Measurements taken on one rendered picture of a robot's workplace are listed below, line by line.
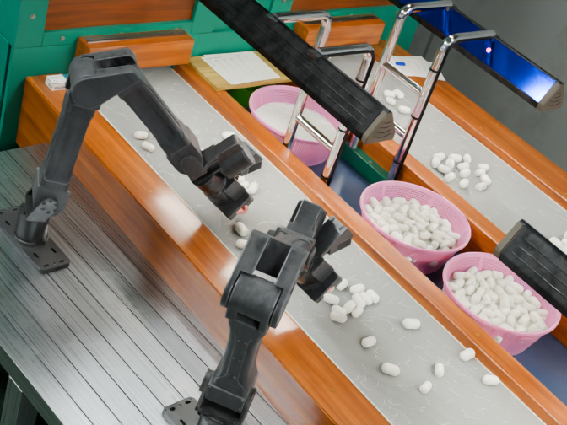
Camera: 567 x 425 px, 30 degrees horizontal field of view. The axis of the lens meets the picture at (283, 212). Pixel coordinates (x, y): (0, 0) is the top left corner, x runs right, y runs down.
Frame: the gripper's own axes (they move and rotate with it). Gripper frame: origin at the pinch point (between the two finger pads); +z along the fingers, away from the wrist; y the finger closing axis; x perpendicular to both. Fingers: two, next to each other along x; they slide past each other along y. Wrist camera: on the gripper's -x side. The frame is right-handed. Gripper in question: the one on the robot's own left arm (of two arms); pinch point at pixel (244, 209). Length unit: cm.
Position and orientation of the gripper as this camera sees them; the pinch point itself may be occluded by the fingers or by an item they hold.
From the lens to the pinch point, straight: 227.3
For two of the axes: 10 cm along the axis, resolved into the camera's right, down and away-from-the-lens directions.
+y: -6.0, -5.8, 5.5
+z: 4.0, 3.8, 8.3
